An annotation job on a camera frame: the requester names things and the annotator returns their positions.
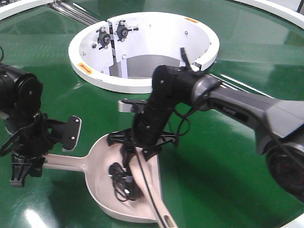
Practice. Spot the white outer rim right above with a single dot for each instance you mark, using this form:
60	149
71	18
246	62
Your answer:
278	10

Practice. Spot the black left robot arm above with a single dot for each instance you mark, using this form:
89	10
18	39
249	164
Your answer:
20	92

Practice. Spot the beige plastic dustpan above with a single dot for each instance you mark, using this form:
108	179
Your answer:
115	192

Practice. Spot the orange arrow sticker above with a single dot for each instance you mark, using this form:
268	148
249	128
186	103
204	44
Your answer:
191	20
85	68

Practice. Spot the front orange arrow sticker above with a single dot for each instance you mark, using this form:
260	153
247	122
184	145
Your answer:
85	68

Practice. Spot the beige hand broom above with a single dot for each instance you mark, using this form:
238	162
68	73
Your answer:
142	177

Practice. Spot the left black bearing mount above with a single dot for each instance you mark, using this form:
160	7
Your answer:
104	38

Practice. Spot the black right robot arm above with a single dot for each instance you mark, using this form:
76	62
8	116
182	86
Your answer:
278	124

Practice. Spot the black bearing mount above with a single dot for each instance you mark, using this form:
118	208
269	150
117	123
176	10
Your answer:
122	30
104	38

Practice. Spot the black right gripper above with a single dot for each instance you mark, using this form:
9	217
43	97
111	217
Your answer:
147	132

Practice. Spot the white rim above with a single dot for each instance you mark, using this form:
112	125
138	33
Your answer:
20	6
278	10

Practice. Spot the rear orange arrow sticker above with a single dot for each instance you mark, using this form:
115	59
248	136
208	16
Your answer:
191	20

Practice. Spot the white outer rim left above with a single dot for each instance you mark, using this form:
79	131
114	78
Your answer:
20	6

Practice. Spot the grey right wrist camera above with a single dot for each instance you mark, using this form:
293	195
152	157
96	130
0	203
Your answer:
129	105

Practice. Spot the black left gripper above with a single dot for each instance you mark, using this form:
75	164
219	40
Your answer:
35	136

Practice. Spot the right black bearing mount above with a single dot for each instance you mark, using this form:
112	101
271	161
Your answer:
122	30

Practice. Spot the rear chrome conveyor rollers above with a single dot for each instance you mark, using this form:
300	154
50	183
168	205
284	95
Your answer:
74	12

